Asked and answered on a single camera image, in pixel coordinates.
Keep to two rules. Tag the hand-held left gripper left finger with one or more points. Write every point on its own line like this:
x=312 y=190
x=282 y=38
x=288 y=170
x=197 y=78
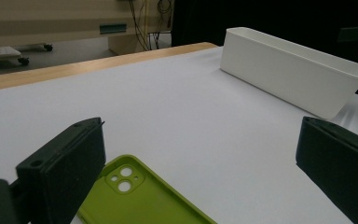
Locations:
x=62 y=168

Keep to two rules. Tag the white wheeled base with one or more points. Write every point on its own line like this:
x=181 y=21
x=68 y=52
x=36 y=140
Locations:
x=0 y=53

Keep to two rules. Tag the white plastic storage box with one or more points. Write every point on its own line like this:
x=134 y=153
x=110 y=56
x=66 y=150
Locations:
x=292 y=77

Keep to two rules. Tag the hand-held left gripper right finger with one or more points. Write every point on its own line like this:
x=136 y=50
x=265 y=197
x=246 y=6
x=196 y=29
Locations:
x=341 y=165

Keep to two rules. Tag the white table mat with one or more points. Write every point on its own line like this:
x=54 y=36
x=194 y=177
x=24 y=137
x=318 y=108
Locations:
x=167 y=109

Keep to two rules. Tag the green plate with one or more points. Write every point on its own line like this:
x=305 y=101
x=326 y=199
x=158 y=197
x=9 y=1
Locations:
x=143 y=205

